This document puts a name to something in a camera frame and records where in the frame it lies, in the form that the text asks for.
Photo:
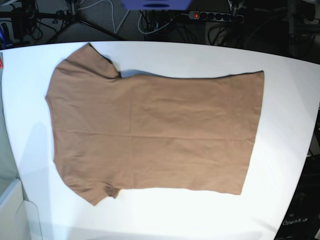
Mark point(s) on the brown T-shirt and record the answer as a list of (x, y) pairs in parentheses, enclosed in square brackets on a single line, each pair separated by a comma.
[(114, 133)]

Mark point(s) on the black power strip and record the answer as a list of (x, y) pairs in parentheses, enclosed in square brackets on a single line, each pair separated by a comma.
[(209, 16)]

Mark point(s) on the black tripod stand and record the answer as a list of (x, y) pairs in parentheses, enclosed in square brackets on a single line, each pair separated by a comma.
[(31, 13)]

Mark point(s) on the white box at corner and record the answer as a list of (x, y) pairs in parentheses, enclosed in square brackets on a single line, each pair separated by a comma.
[(19, 218)]

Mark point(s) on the black OpenArm equipment case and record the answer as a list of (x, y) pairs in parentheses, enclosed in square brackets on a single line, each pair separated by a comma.
[(302, 219)]

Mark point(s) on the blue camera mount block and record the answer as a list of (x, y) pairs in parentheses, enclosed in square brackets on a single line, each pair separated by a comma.
[(179, 5)]

